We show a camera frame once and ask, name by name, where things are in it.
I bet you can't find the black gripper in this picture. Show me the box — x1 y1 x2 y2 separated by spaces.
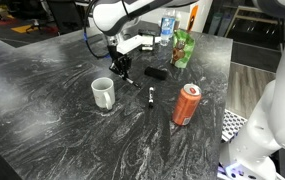
107 44 132 82

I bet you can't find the thin black pen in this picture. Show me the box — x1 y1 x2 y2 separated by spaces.
123 76 142 89

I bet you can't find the white ceramic mug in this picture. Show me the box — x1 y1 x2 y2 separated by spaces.
90 76 116 111

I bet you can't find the black eraser block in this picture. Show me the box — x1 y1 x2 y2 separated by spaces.
144 66 169 81

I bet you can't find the black and white marker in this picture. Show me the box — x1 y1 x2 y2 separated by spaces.
148 86 156 109

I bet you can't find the clear water bottle blue label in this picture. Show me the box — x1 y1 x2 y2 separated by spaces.
159 8 177 47

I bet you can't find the green snack bag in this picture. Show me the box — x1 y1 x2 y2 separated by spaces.
170 29 196 69

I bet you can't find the orange soda can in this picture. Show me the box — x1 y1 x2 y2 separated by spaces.
171 83 203 127

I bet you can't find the orange and white sign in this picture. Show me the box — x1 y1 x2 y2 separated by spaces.
186 3 200 33

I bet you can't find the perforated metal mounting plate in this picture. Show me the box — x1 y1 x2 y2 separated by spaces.
221 109 249 143

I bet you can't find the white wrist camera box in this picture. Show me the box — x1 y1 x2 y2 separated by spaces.
116 34 155 55

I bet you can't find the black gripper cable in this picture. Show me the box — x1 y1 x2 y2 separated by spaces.
83 6 112 60

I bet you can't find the wooden frame rack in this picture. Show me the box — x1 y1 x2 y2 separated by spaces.
224 5 285 38

